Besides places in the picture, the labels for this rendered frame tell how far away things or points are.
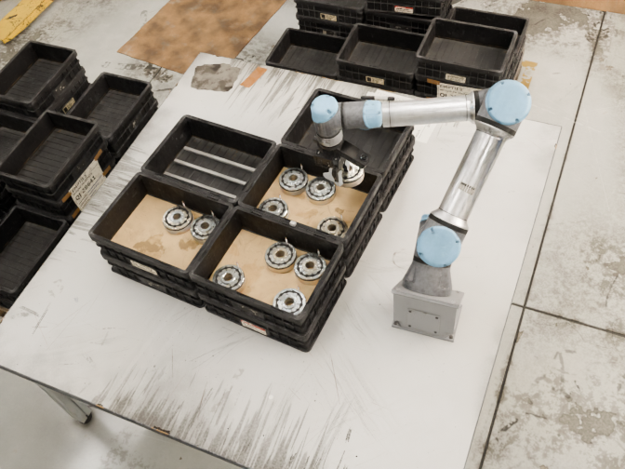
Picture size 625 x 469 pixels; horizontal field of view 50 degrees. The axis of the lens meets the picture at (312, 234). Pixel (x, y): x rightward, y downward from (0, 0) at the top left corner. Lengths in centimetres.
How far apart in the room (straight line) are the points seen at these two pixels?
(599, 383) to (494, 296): 85
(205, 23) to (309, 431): 310
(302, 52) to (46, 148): 142
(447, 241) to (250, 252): 70
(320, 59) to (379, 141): 131
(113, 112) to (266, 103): 97
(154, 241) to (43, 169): 104
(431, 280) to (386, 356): 30
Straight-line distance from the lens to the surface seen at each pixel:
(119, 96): 363
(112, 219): 238
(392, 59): 351
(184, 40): 448
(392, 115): 200
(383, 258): 232
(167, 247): 232
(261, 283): 216
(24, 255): 329
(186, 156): 257
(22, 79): 379
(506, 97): 185
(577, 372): 298
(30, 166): 331
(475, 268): 232
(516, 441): 282
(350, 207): 229
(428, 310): 204
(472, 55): 337
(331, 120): 188
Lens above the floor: 263
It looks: 54 degrees down
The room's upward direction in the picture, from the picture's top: 10 degrees counter-clockwise
